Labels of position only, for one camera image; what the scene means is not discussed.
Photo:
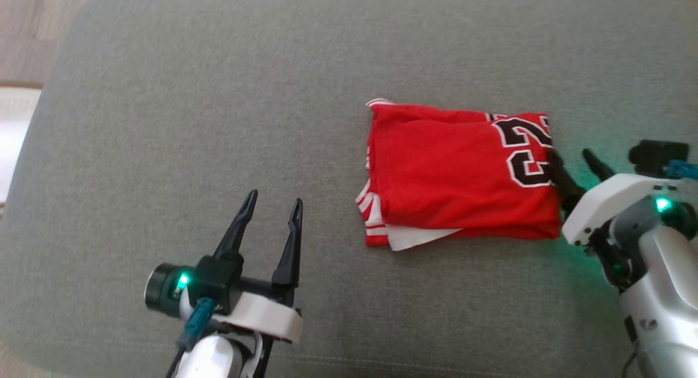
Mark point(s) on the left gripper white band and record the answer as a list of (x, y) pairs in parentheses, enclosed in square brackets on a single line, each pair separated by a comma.
[(267, 318)]

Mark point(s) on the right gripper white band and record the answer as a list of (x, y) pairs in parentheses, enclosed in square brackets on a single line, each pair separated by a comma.
[(605, 200)]

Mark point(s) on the red white basketball jersey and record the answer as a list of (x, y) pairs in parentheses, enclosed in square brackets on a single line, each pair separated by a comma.
[(452, 176)]

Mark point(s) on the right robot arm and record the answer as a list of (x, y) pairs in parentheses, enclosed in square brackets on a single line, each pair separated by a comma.
[(665, 290)]

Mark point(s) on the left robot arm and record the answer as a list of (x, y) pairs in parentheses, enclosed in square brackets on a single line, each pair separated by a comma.
[(210, 359)]

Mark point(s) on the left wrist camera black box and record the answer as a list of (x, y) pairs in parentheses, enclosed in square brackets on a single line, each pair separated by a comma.
[(218, 282)]

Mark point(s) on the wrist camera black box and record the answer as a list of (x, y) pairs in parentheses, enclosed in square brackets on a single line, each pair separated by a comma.
[(657, 157), (218, 282)]

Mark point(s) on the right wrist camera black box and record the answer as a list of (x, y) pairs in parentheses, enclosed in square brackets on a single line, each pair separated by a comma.
[(657, 157)]

